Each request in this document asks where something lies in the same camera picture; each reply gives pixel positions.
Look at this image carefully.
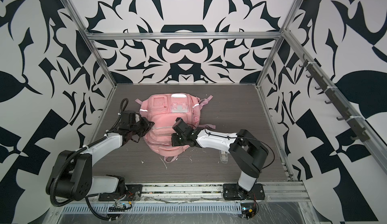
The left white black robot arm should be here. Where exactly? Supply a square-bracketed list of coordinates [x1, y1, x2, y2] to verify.
[46, 114, 154, 207]

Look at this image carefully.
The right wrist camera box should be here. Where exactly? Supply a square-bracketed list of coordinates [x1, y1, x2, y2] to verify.
[172, 117, 191, 134]

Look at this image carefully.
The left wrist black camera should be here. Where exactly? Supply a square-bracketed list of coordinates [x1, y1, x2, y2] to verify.
[119, 111, 141, 128]

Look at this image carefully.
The right small circuit board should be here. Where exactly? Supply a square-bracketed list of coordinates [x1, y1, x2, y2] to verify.
[241, 205, 259, 219]

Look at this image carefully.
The clear plastic pen case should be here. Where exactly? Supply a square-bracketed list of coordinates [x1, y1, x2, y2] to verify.
[219, 150, 229, 164]

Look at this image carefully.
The left small circuit board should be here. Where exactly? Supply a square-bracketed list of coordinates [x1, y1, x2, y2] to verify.
[108, 202, 132, 212]

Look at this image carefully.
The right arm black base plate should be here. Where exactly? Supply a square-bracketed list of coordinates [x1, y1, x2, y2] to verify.
[222, 183, 266, 200]

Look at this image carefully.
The white slotted cable duct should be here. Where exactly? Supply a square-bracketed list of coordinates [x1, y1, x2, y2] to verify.
[60, 202, 242, 215]

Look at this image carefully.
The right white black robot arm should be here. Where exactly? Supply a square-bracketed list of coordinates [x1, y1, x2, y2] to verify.
[172, 123, 269, 192]

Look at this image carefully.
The aluminium frame rail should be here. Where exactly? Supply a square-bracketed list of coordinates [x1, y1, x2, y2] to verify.
[51, 181, 312, 205]

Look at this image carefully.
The small circuit board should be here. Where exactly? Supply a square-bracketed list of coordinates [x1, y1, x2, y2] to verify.
[241, 205, 259, 219]
[108, 202, 132, 212]

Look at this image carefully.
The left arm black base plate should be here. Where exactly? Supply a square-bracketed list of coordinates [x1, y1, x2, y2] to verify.
[98, 184, 143, 201]

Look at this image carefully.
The pink student backpack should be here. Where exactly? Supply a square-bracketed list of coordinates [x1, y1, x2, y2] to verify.
[135, 93, 213, 163]

